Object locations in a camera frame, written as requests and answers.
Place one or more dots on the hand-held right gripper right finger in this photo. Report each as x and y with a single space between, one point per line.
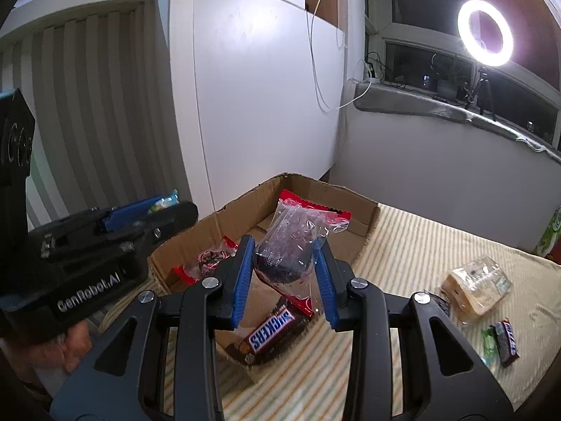
326 291

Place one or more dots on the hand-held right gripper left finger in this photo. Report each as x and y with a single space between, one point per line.
242 285

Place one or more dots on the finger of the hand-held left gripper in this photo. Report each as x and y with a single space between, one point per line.
125 214
175 220

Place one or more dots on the green white snack packet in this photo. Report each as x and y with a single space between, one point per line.
164 201

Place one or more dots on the clear red-edged dark candy packet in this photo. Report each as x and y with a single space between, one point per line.
285 245

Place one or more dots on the cardboard box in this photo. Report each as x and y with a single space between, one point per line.
307 193

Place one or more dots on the clear cracker packet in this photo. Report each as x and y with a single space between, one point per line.
475 289

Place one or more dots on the person's left hand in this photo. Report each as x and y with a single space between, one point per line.
61 351

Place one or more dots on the red dark cookie packet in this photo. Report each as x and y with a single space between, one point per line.
210 258

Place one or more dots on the brown chocolate bar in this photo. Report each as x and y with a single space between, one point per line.
271 329

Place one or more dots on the white wardrobe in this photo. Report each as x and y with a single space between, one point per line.
263 96

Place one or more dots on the bright green snack packet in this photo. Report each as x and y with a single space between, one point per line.
488 346

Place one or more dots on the small dark blue chocolate bar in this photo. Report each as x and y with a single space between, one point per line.
507 340

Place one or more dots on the grey window sill cover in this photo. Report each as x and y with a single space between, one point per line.
438 105

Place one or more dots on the white power strip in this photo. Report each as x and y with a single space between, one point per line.
371 72

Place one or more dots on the green carton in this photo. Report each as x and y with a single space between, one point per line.
551 232

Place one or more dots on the black tripod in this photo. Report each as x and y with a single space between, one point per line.
484 92

